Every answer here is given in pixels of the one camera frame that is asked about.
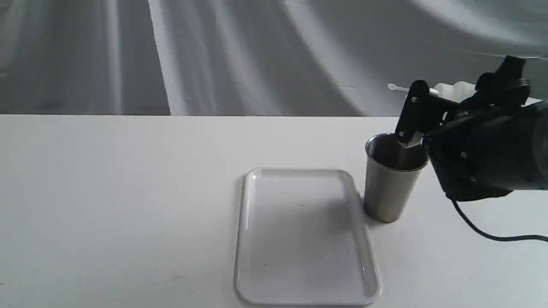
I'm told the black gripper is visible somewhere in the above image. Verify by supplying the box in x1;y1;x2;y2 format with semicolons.
395;55;548;201

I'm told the translucent plastic squeeze bottle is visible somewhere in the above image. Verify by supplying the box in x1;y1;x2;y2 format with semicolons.
387;81;543;106

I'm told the stainless steel cup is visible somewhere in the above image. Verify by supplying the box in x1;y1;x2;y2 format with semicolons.
363;134;429;223

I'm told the white rectangular plastic tray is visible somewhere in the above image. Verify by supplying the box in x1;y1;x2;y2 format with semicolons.
234;168;382;308

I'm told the grey draped backdrop cloth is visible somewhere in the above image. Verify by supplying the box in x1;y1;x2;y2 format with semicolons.
0;0;547;116

